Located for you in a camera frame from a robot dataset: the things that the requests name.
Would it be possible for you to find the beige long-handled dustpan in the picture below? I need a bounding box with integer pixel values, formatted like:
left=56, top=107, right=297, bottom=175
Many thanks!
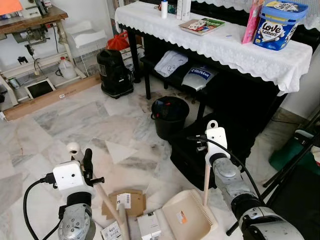
left=162, top=162, right=219, bottom=240

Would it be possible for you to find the black storage box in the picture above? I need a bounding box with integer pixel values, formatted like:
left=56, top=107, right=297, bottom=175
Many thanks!
left=170, top=107, right=256, bottom=191

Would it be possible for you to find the black plastic bucket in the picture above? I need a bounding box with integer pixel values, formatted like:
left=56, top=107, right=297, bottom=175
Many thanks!
left=151, top=96, right=191, bottom=141

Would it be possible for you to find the brown cardboard piece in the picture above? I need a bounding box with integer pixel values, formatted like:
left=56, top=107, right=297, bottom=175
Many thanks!
left=102, top=190, right=147, bottom=221

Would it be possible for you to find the white printed paper scrap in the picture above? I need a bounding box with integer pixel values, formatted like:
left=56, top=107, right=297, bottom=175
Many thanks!
left=100, top=222, right=124, bottom=240

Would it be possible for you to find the grey plastic bag blue logo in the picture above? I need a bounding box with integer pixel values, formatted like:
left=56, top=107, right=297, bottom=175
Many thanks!
left=181, top=65, right=218, bottom=92

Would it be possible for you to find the long wooden plank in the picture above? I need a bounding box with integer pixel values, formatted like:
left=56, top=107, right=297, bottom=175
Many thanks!
left=2, top=75, right=102, bottom=121

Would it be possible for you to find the small white box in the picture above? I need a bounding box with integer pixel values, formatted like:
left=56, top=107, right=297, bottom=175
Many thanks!
left=137, top=212, right=162, bottom=240

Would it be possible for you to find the green plastic container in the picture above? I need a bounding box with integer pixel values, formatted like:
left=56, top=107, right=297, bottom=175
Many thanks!
left=269, top=129, right=320, bottom=176

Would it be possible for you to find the white-framed tablet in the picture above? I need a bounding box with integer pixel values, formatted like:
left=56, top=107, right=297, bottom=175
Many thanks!
left=25, top=78, right=57, bottom=100

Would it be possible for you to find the white folded garment bag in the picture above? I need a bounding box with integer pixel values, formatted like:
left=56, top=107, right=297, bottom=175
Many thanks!
left=154, top=50, right=189, bottom=78

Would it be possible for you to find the black vacuum cleaner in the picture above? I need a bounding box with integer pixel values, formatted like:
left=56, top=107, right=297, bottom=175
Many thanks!
left=96, top=48, right=135, bottom=99

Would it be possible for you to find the black folding chair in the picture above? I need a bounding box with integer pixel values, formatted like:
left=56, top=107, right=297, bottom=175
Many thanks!
left=226, top=112, right=320, bottom=240

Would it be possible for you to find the white plastic jug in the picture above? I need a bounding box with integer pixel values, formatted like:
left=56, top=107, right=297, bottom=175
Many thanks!
left=57, top=56, right=79, bottom=80

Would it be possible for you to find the colourful flat book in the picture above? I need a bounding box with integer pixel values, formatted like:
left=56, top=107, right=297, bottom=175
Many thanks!
left=179, top=18, right=226, bottom=36

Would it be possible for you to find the red plastic bag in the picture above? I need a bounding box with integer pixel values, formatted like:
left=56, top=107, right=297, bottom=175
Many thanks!
left=106, top=32, right=131, bottom=52

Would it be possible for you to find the pink snack package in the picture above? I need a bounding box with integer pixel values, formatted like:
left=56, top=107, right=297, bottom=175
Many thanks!
left=242, top=0, right=264, bottom=45

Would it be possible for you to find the white upright carton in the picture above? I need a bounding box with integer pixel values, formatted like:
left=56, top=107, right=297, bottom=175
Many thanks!
left=176, top=0, right=192, bottom=22

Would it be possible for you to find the blue Love Letters tub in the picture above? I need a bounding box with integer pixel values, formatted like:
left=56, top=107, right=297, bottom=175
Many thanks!
left=252, top=0, right=309, bottom=51

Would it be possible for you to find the small white bottle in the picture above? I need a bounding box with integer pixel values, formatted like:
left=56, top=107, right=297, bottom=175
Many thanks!
left=160, top=0, right=169, bottom=20

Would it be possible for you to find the wooden work desk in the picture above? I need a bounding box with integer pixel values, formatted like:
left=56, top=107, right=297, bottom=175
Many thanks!
left=0, top=6, right=69, bottom=37

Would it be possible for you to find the white lace cloth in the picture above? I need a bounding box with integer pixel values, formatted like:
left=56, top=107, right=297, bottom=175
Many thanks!
left=210, top=0, right=320, bottom=31

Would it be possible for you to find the orange sheet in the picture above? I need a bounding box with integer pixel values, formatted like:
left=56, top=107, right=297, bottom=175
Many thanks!
left=0, top=0, right=25, bottom=16

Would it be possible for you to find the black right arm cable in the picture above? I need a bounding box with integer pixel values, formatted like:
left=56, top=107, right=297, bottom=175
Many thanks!
left=187, top=134, right=264, bottom=202

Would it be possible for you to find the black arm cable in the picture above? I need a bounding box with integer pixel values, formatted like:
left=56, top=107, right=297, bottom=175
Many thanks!
left=187, top=134, right=264, bottom=202
left=22, top=172, right=60, bottom=240

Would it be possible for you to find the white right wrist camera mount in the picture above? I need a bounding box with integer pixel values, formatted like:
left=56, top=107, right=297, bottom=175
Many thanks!
left=205, top=120, right=230, bottom=166

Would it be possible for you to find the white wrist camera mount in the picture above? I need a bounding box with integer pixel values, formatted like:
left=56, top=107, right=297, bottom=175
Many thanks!
left=52, top=160, right=96, bottom=198
left=205, top=120, right=230, bottom=166

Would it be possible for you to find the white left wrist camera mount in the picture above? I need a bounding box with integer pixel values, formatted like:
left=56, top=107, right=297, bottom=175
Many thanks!
left=52, top=160, right=96, bottom=198

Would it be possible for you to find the black table frame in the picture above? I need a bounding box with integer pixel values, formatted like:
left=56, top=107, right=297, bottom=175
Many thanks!
left=126, top=27, right=289, bottom=132

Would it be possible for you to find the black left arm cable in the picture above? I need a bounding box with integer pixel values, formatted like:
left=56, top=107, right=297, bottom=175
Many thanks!
left=22, top=172, right=60, bottom=240

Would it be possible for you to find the white wire rack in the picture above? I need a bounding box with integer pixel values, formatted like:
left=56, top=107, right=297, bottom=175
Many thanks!
left=65, top=20, right=109, bottom=76

